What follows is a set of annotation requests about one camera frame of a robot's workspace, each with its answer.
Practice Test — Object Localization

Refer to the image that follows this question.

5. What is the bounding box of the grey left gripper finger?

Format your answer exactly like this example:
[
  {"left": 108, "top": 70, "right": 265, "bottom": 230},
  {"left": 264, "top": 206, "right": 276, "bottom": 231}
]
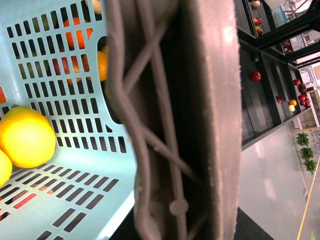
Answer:
[{"left": 104, "top": 0, "right": 242, "bottom": 240}]

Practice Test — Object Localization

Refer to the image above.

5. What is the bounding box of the light blue basket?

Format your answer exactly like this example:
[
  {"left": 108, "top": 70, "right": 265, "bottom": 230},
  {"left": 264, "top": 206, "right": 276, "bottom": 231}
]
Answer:
[{"left": 0, "top": 0, "right": 136, "bottom": 240}]

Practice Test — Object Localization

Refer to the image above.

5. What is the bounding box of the yellow lemon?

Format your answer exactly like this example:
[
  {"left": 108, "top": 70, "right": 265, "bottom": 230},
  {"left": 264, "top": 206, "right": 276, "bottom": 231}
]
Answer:
[
  {"left": 0, "top": 105, "right": 56, "bottom": 168},
  {"left": 0, "top": 150, "right": 13, "bottom": 187}
]

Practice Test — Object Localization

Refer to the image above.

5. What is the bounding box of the black metal shelf rack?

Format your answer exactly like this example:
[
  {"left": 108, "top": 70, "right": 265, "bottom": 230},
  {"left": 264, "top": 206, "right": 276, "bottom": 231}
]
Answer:
[{"left": 234, "top": 0, "right": 320, "bottom": 150}]

